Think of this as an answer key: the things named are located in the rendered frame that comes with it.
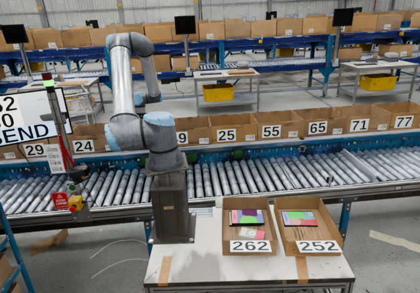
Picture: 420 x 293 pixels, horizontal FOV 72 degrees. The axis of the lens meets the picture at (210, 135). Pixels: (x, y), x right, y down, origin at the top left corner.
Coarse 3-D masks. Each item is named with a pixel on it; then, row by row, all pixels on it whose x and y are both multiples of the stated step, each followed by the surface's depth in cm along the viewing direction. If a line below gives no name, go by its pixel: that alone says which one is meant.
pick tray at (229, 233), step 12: (228, 204) 185; (240, 204) 184; (252, 204) 184; (264, 204) 183; (228, 216) 180; (264, 216) 178; (228, 228) 170; (240, 228) 169; (252, 228) 169; (264, 228) 168; (228, 240) 161; (240, 240) 160; (264, 240) 160; (276, 240) 147; (228, 252) 151; (240, 252) 151; (252, 252) 150; (264, 252) 150; (276, 252) 150
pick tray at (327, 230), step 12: (276, 204) 174; (288, 204) 182; (300, 204) 182; (312, 204) 182; (276, 216) 173; (324, 216) 171; (288, 228) 168; (300, 228) 167; (312, 228) 167; (324, 228) 166; (336, 228) 153; (288, 240) 159; (300, 240) 158; (312, 240) 158; (324, 240) 158; (336, 240) 153; (288, 252) 149; (300, 252) 148; (312, 252) 148; (324, 252) 148; (336, 252) 148
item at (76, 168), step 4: (72, 168) 178; (76, 168) 177; (80, 168) 176; (84, 168) 177; (88, 168) 178; (68, 172) 175; (72, 172) 175; (76, 172) 175; (80, 172) 175; (84, 172) 176; (88, 172) 177; (72, 176) 176; (76, 176) 176; (80, 176) 177; (76, 180) 179; (80, 180) 179
